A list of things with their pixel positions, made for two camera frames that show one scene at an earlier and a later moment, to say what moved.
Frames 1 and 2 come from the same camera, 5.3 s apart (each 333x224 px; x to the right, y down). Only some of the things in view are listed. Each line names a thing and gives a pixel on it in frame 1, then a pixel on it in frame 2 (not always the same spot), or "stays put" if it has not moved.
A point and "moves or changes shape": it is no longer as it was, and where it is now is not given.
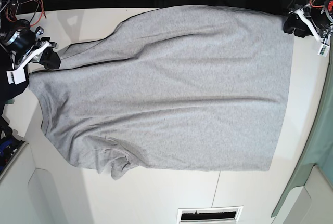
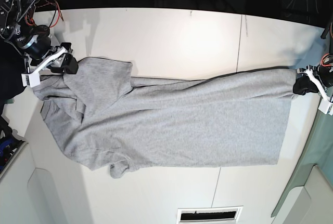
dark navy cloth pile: [8, 91] stays put
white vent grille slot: [209, 214] stays put
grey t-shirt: [186, 87] moves or changes shape
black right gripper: [294, 24] -> [303, 84]
